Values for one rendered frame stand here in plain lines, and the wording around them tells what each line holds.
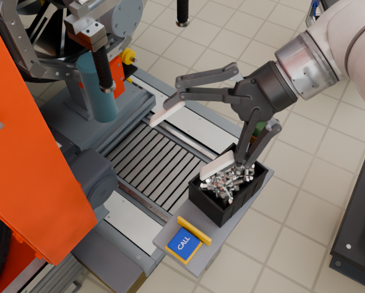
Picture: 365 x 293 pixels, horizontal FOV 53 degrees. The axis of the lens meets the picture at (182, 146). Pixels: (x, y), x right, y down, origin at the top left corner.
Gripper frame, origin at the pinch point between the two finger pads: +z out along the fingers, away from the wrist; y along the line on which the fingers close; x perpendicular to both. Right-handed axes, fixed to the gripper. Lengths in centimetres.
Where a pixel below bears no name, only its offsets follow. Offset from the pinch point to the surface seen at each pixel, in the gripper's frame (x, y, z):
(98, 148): 80, 17, 64
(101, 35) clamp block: 32.9, -19.9, 10.0
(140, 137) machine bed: 97, 31, 54
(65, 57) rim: 66, -20, 38
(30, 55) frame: 44, -27, 33
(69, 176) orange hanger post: 9.5, -4.1, 28.3
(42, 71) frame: 47, -22, 37
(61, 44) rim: 67, -24, 35
